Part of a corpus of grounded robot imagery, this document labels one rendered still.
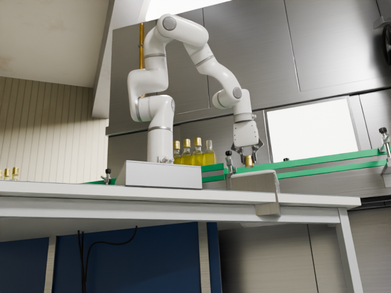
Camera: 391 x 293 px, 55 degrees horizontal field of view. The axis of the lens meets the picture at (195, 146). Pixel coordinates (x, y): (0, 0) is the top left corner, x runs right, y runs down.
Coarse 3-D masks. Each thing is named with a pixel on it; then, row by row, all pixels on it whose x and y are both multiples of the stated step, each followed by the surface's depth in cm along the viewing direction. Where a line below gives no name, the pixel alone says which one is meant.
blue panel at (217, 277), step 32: (192, 224) 165; (0, 256) 187; (32, 256) 182; (64, 256) 177; (96, 256) 172; (128, 256) 168; (160, 256) 164; (192, 256) 160; (0, 288) 181; (32, 288) 176; (64, 288) 172; (96, 288) 167; (128, 288) 163; (160, 288) 159; (192, 288) 155
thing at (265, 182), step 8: (248, 176) 144; (256, 176) 143; (264, 176) 143; (272, 176) 142; (232, 184) 145; (240, 184) 144; (248, 184) 143; (256, 184) 142; (264, 184) 141; (272, 184) 141
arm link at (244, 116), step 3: (240, 114) 153; (243, 114) 152; (246, 114) 152; (249, 114) 153; (252, 114) 154; (234, 117) 155; (237, 117) 153; (240, 117) 152; (243, 117) 152; (246, 117) 152; (249, 117) 153; (252, 117) 154; (255, 117) 154; (234, 120) 155; (237, 120) 153; (240, 120) 152
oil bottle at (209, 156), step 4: (204, 152) 187; (208, 152) 187; (212, 152) 186; (204, 156) 187; (208, 156) 186; (212, 156) 185; (204, 160) 186; (208, 160) 185; (212, 160) 185; (204, 164) 185; (208, 164) 184; (212, 164) 184
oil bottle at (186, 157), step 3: (183, 153) 190; (186, 153) 189; (189, 153) 189; (183, 156) 189; (186, 156) 189; (189, 156) 188; (183, 159) 189; (186, 159) 188; (189, 159) 188; (183, 162) 188; (186, 162) 188; (189, 162) 187
